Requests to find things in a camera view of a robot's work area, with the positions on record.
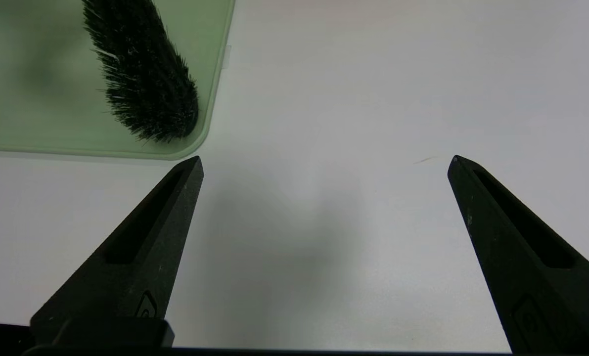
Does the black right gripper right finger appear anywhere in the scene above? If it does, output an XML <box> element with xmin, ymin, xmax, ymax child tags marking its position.
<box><xmin>447</xmin><ymin>155</ymin><xmax>589</xmax><ymax>354</ymax></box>

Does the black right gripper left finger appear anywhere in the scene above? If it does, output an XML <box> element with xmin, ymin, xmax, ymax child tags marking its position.
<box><xmin>30</xmin><ymin>156</ymin><xmax>205</xmax><ymax>348</ymax></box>

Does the light green plastic tray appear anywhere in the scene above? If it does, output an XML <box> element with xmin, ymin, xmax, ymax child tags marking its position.
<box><xmin>0</xmin><ymin>0</ymin><xmax>236</xmax><ymax>161</ymax></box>

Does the black brush with green handle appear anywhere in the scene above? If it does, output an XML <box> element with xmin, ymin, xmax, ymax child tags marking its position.
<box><xmin>82</xmin><ymin>0</ymin><xmax>200</xmax><ymax>143</ymax></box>

